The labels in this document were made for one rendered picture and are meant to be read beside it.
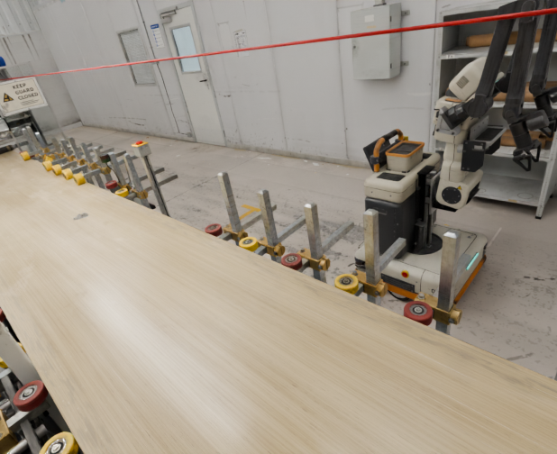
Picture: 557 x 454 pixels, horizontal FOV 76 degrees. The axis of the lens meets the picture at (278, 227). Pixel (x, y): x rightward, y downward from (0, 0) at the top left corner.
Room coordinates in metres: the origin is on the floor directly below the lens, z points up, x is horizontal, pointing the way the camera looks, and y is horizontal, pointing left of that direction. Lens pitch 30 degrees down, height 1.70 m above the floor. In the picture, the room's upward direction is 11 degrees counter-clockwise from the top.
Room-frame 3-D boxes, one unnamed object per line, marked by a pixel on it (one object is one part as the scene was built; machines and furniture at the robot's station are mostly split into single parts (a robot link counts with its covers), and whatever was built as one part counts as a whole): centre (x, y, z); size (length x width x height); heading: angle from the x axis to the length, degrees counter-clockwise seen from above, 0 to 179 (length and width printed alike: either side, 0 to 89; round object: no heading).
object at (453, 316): (0.80, -0.45, 0.83); 0.14 x 0.06 x 0.05; 42
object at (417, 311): (0.74, -0.36, 0.85); 0.08 x 0.08 x 0.11
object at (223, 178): (1.53, 0.20, 0.92); 0.04 x 0.04 x 0.48; 42
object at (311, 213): (1.16, -0.13, 0.87); 0.04 x 0.04 x 0.48; 42
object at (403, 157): (1.99, -0.83, 0.87); 0.23 x 0.15 x 0.11; 131
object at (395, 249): (1.06, -0.34, 0.82); 0.43 x 0.03 x 0.04; 132
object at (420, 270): (1.90, -0.91, 0.16); 0.67 x 0.64 x 0.25; 41
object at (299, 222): (1.43, -0.01, 0.82); 0.43 x 0.03 x 0.04; 132
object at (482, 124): (1.68, -1.10, 0.99); 0.28 x 0.16 x 0.22; 131
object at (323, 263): (1.17, -0.11, 0.84); 0.14 x 0.06 x 0.05; 42
